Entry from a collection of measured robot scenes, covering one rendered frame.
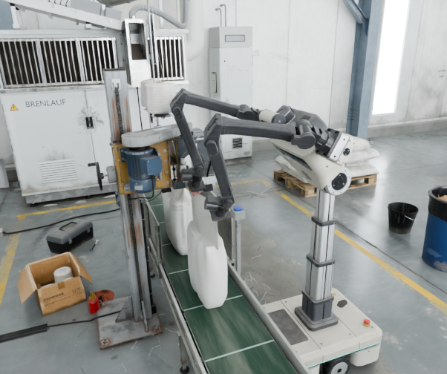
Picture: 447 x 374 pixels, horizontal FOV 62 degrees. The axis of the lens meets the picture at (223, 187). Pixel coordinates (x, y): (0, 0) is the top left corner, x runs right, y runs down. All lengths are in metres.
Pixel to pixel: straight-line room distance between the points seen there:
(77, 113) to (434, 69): 7.35
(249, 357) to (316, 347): 0.45
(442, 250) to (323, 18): 5.04
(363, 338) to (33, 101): 4.19
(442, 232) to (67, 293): 3.08
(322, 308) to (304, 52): 5.63
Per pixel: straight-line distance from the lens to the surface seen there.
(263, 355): 2.11
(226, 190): 1.73
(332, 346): 2.39
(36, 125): 5.05
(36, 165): 5.16
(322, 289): 2.36
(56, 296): 3.19
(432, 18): 9.32
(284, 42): 7.17
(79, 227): 4.06
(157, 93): 2.08
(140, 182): 2.16
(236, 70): 6.12
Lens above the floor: 1.86
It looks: 20 degrees down
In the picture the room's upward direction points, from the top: 1 degrees counter-clockwise
